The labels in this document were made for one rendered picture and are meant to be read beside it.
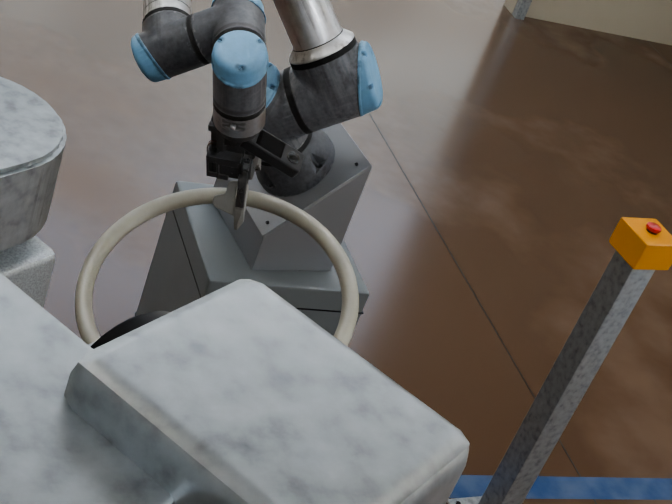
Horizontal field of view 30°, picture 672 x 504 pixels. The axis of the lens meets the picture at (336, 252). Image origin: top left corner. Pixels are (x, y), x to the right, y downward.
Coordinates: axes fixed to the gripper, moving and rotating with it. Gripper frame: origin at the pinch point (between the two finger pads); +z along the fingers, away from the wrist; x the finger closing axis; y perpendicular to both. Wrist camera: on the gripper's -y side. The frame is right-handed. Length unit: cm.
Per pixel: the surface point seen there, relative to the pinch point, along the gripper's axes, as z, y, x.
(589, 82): 295, -103, -383
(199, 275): 50, 15, -18
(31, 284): -53, 12, 65
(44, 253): -56, 11, 62
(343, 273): -1.5, -20.3, 13.6
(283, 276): 52, -3, -24
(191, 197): -1.3, 10.2, 3.0
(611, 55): 316, -118, -434
